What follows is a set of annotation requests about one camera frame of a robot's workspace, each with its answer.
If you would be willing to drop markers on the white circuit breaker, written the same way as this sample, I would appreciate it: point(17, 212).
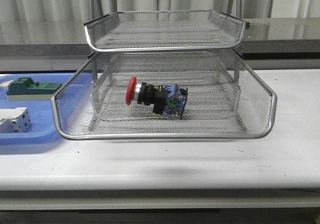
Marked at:
point(16, 120)

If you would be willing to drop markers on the red emergency stop button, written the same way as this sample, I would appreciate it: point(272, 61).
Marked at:
point(168, 100)

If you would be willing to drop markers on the blue plastic tray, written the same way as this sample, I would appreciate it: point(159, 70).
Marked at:
point(42, 128)

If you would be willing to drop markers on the silver mesh top tray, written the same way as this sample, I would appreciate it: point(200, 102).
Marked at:
point(133, 31)

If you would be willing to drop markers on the silver mesh tray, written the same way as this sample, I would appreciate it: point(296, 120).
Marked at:
point(75, 103)
point(133, 31)
point(206, 102)

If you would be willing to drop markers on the silver mesh bottom tray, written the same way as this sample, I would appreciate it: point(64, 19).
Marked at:
point(206, 102)

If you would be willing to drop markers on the green electrical switch block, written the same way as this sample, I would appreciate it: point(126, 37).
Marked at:
point(26, 89)

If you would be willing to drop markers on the grey background counter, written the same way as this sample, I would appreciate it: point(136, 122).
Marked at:
point(265, 38)

